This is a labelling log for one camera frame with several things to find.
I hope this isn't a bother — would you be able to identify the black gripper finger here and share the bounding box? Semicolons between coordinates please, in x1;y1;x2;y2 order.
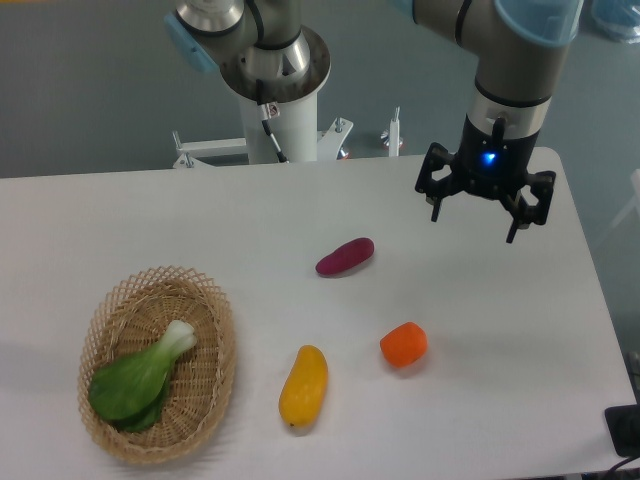
414;142;459;223
504;170;556;244

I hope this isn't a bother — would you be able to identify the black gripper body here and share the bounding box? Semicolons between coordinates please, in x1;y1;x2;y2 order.
446;117;539;200

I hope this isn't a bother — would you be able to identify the orange toy fruit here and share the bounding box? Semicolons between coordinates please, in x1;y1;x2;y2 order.
379;322;428;368

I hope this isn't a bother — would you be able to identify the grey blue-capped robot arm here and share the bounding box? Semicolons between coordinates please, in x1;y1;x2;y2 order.
165;1;582;232

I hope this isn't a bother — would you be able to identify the purple toy sweet potato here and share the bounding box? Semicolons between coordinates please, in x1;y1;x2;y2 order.
315;237;375;277

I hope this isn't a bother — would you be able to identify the blue plastic bag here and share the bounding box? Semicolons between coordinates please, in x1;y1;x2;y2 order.
589;0;639;44

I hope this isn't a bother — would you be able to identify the yellow toy mango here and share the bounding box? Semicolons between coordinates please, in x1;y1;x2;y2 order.
278;345;329;429

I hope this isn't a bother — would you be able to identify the black device at table edge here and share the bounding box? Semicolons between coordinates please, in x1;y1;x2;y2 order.
604;404;639;457

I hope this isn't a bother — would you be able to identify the woven wicker basket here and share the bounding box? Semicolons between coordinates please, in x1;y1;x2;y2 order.
78;266;236;465

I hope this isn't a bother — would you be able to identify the green toy bok choy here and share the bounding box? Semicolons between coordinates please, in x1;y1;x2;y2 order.
88;320;197;432

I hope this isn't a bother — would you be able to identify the white frame at right edge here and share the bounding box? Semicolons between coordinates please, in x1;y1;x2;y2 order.
599;169;640;243

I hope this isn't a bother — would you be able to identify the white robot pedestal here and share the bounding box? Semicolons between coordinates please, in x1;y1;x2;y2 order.
171;27;405;169

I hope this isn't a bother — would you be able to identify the black cable on pedestal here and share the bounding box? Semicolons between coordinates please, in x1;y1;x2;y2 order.
255;78;290;164

